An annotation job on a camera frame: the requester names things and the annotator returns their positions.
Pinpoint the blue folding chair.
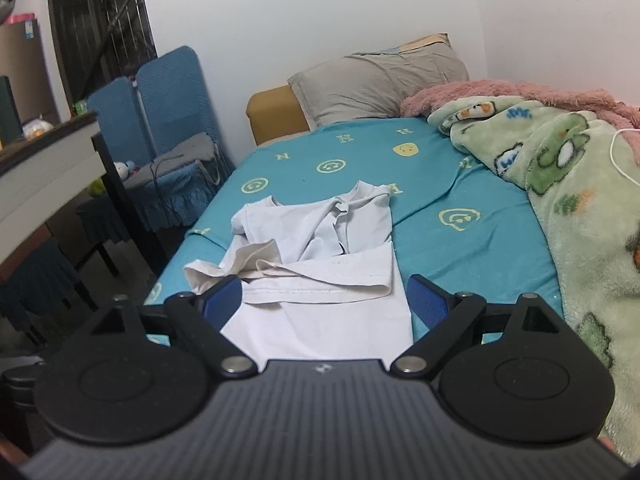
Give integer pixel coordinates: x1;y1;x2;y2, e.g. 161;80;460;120
88;46;234;232

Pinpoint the white charging cable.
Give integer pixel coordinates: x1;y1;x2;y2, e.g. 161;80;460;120
610;127;640;181

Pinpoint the small plush toy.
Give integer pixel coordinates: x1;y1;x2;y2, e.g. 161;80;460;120
114;160;137;181

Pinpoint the dark wooden desk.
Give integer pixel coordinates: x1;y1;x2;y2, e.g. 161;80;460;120
1;112;168;276

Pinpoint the grey cloth on chair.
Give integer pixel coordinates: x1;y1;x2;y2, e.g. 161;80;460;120
124;132;219;188

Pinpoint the green cartoon fleece blanket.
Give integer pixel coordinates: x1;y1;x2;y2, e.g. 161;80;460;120
427;96;639;463

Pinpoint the pink fluffy blanket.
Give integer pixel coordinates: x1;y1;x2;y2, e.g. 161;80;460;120
400;79;639;165

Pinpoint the teal smiley bed sheet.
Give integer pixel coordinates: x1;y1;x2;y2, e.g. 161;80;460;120
143;116;561;361

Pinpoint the grey pillow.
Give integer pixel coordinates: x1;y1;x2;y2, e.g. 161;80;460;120
288;44;469;129

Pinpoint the beige pillow behind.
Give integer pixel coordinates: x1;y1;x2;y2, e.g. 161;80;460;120
397;32;450;53

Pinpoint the yellow bed headboard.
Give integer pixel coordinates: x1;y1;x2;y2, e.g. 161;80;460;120
245;84;309;145

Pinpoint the dark window grille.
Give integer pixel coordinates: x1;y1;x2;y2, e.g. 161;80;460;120
48;0;157;105

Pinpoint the white t-shirt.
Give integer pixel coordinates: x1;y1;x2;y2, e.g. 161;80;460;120
183;182;413;367

